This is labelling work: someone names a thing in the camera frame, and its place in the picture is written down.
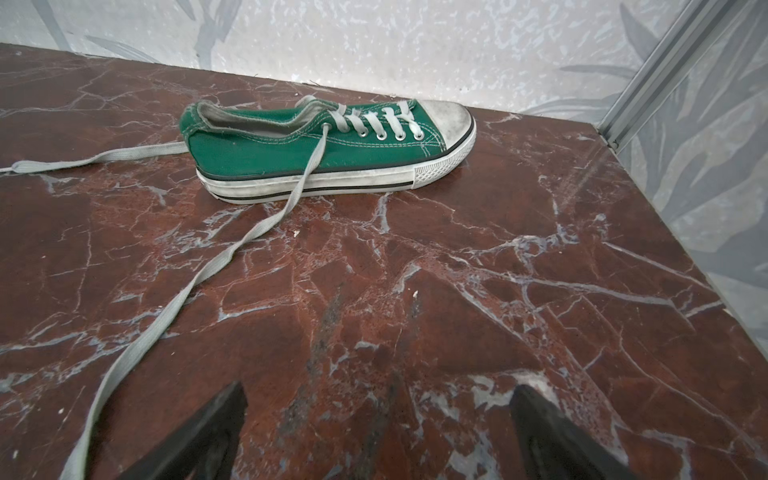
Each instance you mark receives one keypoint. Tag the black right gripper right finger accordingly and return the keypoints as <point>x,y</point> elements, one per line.
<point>553,447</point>

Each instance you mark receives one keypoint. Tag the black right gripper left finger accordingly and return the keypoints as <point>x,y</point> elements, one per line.
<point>205,446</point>

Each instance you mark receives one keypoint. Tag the green canvas sneaker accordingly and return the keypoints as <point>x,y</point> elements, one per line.
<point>321,147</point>

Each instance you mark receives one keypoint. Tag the aluminium cage frame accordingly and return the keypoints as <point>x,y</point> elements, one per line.
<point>698,27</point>

